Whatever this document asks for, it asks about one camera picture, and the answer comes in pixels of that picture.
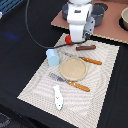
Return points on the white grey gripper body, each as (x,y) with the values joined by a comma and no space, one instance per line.
(81,23)

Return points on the red toy tomato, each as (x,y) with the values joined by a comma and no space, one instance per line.
(68,39)

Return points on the brown toy sausage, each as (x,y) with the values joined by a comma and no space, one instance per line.
(86,48)

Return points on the light blue cup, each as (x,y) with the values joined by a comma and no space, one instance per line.
(53,57)

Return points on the grey pot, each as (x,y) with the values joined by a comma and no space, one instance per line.
(98,12)

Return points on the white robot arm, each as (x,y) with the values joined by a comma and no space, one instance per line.
(80,2)

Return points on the beige bowl on stove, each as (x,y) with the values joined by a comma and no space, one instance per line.
(124,19)

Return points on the beige round plate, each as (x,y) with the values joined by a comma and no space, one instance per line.
(73,69)

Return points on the beige woven placemat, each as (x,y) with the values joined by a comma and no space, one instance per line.
(80,108)

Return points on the knife with wooden handle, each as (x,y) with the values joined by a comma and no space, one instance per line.
(86,59)

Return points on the fork with wooden handle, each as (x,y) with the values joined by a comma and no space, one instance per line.
(58,78)

